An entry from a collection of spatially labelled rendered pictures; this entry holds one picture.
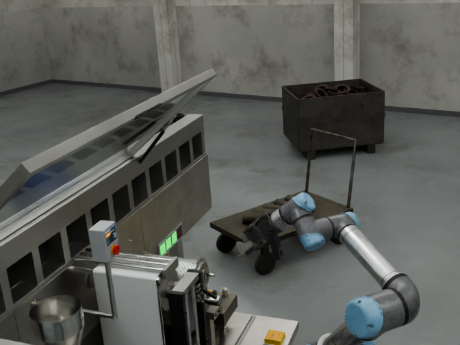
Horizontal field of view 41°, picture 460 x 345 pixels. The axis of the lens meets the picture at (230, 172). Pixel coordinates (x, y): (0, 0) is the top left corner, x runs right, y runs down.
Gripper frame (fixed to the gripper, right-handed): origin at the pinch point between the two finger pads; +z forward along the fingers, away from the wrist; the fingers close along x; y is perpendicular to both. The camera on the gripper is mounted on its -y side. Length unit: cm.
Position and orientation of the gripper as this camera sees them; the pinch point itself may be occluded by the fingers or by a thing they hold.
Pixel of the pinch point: (242, 254)
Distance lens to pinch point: 232.2
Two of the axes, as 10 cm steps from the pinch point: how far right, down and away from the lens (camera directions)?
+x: -3.5, 3.3, -8.8
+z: -6.8, 5.6, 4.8
